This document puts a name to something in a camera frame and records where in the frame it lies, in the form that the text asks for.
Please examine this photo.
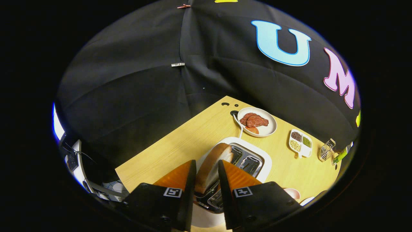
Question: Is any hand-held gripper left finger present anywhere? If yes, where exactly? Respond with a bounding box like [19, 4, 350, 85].
[121, 159, 197, 232]

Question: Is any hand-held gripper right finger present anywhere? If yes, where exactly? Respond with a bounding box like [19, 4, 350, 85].
[218, 159, 303, 231]

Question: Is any plain white bread slice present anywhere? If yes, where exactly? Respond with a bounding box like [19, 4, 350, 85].
[194, 143, 234, 194]

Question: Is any white toaster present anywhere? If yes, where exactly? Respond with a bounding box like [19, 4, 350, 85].
[192, 137, 272, 228]

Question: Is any pink round plate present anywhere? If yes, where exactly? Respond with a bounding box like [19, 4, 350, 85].
[283, 188, 301, 202]

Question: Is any beige oval plate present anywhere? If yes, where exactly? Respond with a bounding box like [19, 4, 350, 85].
[237, 107, 277, 138]

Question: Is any brown meat piece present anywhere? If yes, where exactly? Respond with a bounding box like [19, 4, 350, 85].
[239, 113, 269, 128]

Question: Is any white divided dish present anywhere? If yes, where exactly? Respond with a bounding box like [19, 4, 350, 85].
[288, 129, 313, 159]

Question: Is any black backdrop cloth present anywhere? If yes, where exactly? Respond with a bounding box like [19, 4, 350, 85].
[55, 0, 361, 194]

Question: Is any green label plastic bottle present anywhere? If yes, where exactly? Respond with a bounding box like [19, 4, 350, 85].
[332, 147, 350, 166]

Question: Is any white toaster power cable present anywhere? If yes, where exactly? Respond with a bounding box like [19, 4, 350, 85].
[232, 113, 244, 139]

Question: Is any metal wire utensil holder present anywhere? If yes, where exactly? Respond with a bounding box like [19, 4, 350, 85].
[318, 138, 337, 162]

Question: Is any white furniture frame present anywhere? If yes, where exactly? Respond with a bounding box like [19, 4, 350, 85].
[58, 132, 131, 203]

